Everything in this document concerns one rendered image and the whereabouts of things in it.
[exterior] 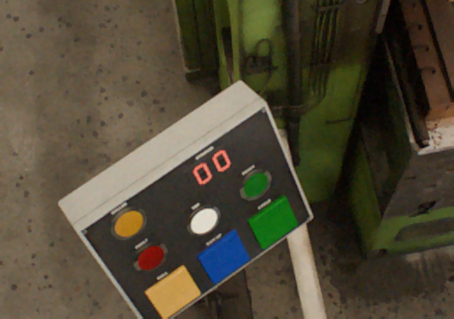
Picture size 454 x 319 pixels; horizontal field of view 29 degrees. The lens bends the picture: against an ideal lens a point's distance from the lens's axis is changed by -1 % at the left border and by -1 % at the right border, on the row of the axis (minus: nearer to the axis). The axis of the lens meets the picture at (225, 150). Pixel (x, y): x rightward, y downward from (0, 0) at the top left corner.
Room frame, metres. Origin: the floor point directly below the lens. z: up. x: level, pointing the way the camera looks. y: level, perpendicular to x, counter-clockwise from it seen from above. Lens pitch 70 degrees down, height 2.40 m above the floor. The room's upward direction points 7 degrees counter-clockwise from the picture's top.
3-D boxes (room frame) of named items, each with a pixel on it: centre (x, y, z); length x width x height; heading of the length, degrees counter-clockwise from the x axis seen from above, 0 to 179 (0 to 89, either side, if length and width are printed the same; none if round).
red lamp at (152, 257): (0.32, 0.13, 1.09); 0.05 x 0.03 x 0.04; 94
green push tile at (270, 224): (0.38, -0.06, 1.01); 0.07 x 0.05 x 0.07; 119
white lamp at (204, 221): (0.37, 0.05, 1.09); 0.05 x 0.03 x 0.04; 94
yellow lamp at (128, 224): (0.36, 0.15, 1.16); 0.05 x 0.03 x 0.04; 94
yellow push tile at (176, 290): (0.28, 0.11, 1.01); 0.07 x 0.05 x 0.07; 119
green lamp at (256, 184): (0.42, -0.04, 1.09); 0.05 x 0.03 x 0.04; 94
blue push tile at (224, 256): (0.33, 0.02, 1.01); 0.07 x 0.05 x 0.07; 119
